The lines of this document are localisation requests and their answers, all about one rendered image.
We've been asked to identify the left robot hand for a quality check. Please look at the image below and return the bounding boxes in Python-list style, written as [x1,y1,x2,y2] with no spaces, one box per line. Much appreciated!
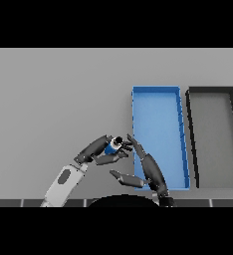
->
[73,133,133,166]

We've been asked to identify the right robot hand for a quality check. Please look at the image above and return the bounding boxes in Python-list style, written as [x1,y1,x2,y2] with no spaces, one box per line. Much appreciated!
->
[109,132,178,208]

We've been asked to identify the blue pipe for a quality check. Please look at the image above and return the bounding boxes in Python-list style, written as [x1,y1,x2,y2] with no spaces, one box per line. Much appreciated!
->
[104,135,124,156]

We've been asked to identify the blue bin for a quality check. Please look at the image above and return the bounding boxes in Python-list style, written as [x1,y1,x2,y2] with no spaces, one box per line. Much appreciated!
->
[131,86,191,191]

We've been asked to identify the dark grey bin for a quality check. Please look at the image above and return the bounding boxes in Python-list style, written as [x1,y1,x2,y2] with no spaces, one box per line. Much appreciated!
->
[184,86,233,190]

